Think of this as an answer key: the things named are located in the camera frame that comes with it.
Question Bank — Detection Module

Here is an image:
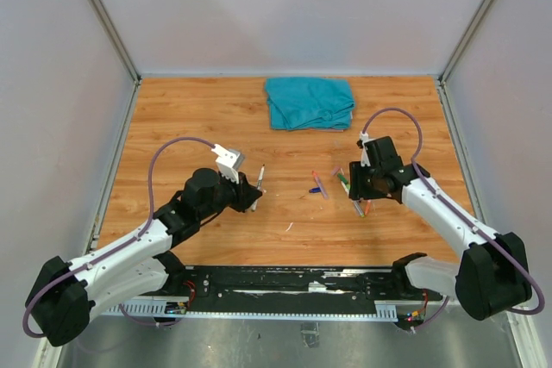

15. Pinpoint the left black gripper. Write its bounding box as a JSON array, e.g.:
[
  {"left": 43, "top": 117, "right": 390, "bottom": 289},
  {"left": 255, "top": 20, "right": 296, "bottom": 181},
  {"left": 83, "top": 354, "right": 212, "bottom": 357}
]
[{"left": 198, "top": 168, "right": 263, "bottom": 220}]

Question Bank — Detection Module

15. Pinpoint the white pen green cap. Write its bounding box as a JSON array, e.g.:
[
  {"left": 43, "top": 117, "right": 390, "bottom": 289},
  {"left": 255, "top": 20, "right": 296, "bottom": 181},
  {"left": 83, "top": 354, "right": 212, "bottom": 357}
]
[{"left": 251, "top": 164, "right": 266, "bottom": 212}]

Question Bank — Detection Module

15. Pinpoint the white pen yellow-green tip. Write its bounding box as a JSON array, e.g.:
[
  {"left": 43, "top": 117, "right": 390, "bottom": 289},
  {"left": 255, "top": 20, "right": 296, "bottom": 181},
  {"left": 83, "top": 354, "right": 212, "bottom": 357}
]
[{"left": 341, "top": 182, "right": 365, "bottom": 217}]

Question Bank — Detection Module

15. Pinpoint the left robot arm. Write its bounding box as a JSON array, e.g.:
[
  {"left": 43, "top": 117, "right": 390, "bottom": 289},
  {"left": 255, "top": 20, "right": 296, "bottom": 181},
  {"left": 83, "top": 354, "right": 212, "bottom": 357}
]
[{"left": 22, "top": 168, "right": 262, "bottom": 346}]

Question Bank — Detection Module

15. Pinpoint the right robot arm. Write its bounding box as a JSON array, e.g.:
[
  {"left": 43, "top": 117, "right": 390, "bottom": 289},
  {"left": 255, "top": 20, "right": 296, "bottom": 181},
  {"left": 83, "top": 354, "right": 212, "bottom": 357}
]
[{"left": 349, "top": 133, "right": 533, "bottom": 321}]

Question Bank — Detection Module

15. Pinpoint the pink marker on table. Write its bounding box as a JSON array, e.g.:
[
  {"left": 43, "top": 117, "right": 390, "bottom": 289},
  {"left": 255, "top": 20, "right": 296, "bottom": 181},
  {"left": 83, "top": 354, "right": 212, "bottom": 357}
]
[{"left": 311, "top": 170, "right": 329, "bottom": 200}]

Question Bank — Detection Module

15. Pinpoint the teal folded cloth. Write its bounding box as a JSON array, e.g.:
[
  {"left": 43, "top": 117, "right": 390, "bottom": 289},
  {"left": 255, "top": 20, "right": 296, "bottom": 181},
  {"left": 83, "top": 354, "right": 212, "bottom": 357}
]
[{"left": 264, "top": 77, "right": 355, "bottom": 131}]

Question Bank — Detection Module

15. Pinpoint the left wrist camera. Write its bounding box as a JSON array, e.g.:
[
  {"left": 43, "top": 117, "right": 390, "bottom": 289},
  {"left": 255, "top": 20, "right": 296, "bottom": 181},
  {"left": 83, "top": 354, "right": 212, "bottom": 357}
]
[{"left": 211, "top": 144, "right": 245, "bottom": 184}]

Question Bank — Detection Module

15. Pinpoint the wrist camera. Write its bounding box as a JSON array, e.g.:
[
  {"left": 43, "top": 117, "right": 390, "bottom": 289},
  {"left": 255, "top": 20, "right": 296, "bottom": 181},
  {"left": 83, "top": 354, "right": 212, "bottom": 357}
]
[
  {"left": 211, "top": 144, "right": 245, "bottom": 184},
  {"left": 357, "top": 131, "right": 371, "bottom": 166}
]

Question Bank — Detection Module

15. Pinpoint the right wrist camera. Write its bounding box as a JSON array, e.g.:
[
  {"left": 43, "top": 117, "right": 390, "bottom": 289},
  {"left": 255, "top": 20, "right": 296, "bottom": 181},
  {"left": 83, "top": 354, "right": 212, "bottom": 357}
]
[{"left": 357, "top": 131, "right": 371, "bottom": 166}]

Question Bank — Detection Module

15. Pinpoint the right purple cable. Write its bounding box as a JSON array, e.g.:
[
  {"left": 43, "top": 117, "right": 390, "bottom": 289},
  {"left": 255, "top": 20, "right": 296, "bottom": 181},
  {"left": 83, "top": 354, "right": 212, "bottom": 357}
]
[{"left": 360, "top": 107, "right": 543, "bottom": 315}]

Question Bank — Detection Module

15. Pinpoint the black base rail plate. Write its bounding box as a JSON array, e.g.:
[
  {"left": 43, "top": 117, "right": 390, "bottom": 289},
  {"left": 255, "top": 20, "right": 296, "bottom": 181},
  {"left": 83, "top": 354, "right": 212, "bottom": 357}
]
[{"left": 134, "top": 264, "right": 443, "bottom": 313}]

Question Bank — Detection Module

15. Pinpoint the grey slotted cable duct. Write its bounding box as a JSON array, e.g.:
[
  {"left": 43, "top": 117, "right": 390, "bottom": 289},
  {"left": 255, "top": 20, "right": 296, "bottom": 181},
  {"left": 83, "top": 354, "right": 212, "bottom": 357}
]
[{"left": 103, "top": 299, "right": 398, "bottom": 322}]

